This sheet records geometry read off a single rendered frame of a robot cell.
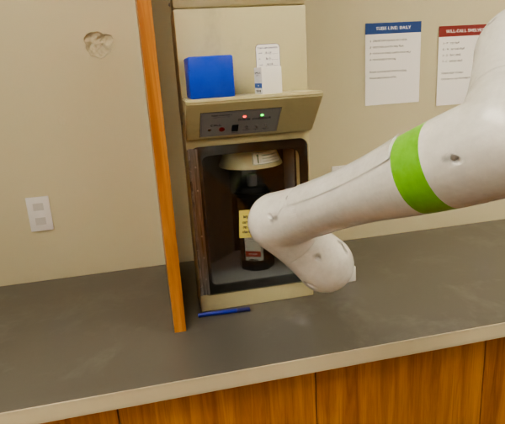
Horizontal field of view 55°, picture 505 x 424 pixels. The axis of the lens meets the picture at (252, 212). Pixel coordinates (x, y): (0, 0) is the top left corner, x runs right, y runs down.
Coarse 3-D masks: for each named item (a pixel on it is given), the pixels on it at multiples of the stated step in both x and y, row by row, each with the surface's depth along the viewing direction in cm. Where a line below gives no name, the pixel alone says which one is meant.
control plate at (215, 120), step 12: (276, 108) 114; (204, 120) 113; (216, 120) 114; (228, 120) 115; (240, 120) 116; (252, 120) 117; (264, 120) 117; (276, 120) 118; (204, 132) 117; (216, 132) 118; (228, 132) 119; (240, 132) 120; (252, 132) 121
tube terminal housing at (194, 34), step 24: (192, 24) 114; (216, 24) 116; (240, 24) 117; (264, 24) 118; (288, 24) 119; (192, 48) 116; (216, 48) 117; (240, 48) 118; (288, 48) 121; (240, 72) 120; (288, 72) 122; (192, 144) 121; (216, 144) 123; (192, 216) 128; (192, 240) 139; (264, 288) 136; (288, 288) 137
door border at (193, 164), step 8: (192, 152) 121; (192, 160) 121; (192, 168) 122; (192, 176) 122; (192, 184) 123; (200, 192) 124; (200, 200) 124; (200, 208) 125; (200, 216) 125; (200, 224) 126; (200, 232) 127; (200, 240) 127; (200, 248) 128; (200, 256) 128; (200, 264) 129; (200, 280) 130; (208, 280) 130; (208, 288) 131
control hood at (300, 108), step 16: (240, 96) 110; (256, 96) 111; (272, 96) 111; (288, 96) 112; (304, 96) 113; (320, 96) 114; (192, 112) 110; (208, 112) 111; (288, 112) 117; (304, 112) 118; (192, 128) 115; (288, 128) 122; (304, 128) 123
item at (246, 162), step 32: (224, 160) 123; (256, 160) 125; (288, 160) 127; (224, 192) 125; (256, 192) 127; (224, 224) 127; (224, 256) 130; (256, 256) 132; (224, 288) 132; (256, 288) 134
